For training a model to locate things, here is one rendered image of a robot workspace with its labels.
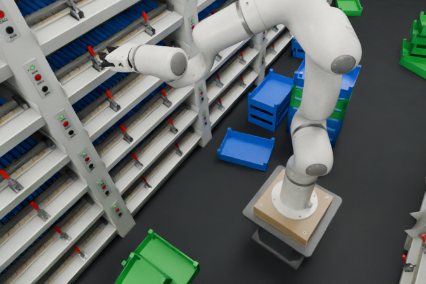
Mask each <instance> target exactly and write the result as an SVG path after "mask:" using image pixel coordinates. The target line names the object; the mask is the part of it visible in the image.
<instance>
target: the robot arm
mask: <svg viewBox="0 0 426 284"><path fill-rule="evenodd" d="M279 24H282V25H284V26H286V28H287V29H288V30H289V31H290V32H291V33H292V35H293V36H294V37H295V39H296V40H297V42H298V43H299V44H300V46H301V48H302V49H303V50H304V51H305V79H304V89H303V93H302V100H301V104H300V107H299V109H298V110H297V111H296V113H295V115H294V117H293V119H292V122H291V126H290V132H291V138H292V145H293V150H294V154H293V155H292V156H291V157H290V158H289V160H288V162H287V166H286V169H285V175H284V178H283V180H282V181H280V182H279V183H277V184H276V185H275V186H274V188H273V190H272V193H271V201H272V203H273V206H274V208H275V209H276V210H277V211H278V212H279V213H280V214H281V215H283V216H285V217H287V218H289V219H293V220H303V219H307V218H308V217H310V216H312V215H313V214H314V213H315V211H316V209H317V206H318V198H317V196H316V194H315V192H314V187H315V184H316V181H317V179H318V176H324V175H326V174H328V173H329V172H330V171H331V169H332V167H333V152H332V147H331V144H330V140H329V137H328V133H327V130H326V120H327V118H329V117H330V116H331V115H332V113H333V111H334V110H335V107H336V105H337V102H338V98H339V94H340V89H341V85H342V75H344V74H347V73H349V72H351V71H353V70H354V69H355V68H356V67H357V65H358V64H359V62H360V60H361V55H362V49H361V44H360V41H359V39H358V37H357V35H356V33H355V31H354V29H353V28H352V25H351V23H350V21H349V20H348V18H347V16H346V15H345V13H344V12H343V11H341V10H340V9H338V8H334V7H330V5H329V4H328V3H327V2H326V0H239V1H237V2H235V3H233V4H231V5H229V6H228V7H226V8H224V9H223V10H221V11H218V12H217V13H215V14H213V15H211V16H210V17H208V18H206V19H204V20H202V21H201V22H200V23H198V24H197V25H196V26H195V27H194V29H193V32H192V36H193V40H194V42H195V45H196V47H197V49H198V54H197V55H196V56H194V57H193V58H192V59H190V60H188V57H187V55H186V53H185V52H184V51H183V50H182V49H181V48H172V47H166V46H154V45H148V44H136V43H130V42H129V43H125V44H123V45H122V46H116V47H114V46H107V47H106V48H107V50H108V52H109V54H106V53H105V52H100V51H99V52H98V55H99V58H100V60H101V61H103V62H101V64H100V65H101V67H102V68H105V67H110V70H111V71H115V72H136V73H139V74H145V75H151V76H154V77H157V78H159V79H161V80H163V81H164V82H166V83H167V84H168V85H170V86H171V87H174V88H177V89H179V88H183V87H186V86H189V85H191V84H194V83H196V82H198V81H200V80H201V79H203V78H204V77H206V76H207V75H208V74H209V72H210V71H211V69H212V67H213V64H214V61H215V59H216V55H217V54H218V52H220V51H222V50H224V49H226V48H228V47H231V46H233V45H235V44H238V43H239V42H242V41H244V40H246V39H248V38H250V37H252V36H255V35H257V34H259V33H261V32H263V31H265V30H267V29H270V28H271V27H274V26H275V25H279Z"/></svg>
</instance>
